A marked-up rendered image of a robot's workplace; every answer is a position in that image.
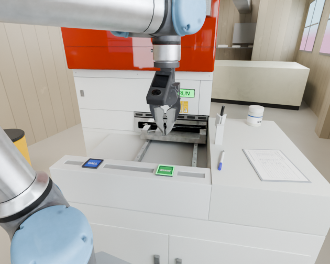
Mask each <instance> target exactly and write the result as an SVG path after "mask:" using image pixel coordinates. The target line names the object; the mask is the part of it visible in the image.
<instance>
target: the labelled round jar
mask: <svg viewBox="0 0 330 264"><path fill-rule="evenodd" d="M263 111H264V107H262V106H259V105H251V106H250V107H249V111H248V117H247V125H249V126H253V127H259V126H261V122H262V117H263Z"/></svg>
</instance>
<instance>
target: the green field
mask: <svg viewBox="0 0 330 264"><path fill-rule="evenodd" d="M180 96H184V97H194V90H180Z"/></svg>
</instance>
